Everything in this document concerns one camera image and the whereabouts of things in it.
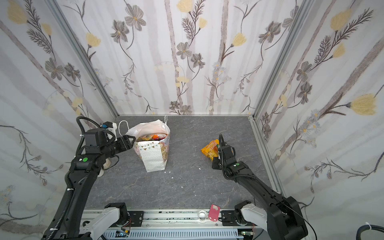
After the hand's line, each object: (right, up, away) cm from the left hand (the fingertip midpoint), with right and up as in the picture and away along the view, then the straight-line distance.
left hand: (128, 135), depth 72 cm
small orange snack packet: (+9, -2, +9) cm, 13 cm away
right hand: (+43, -13, +13) cm, 47 cm away
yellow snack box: (+44, -11, +23) cm, 51 cm away
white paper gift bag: (+11, -4, +2) cm, 12 cm away
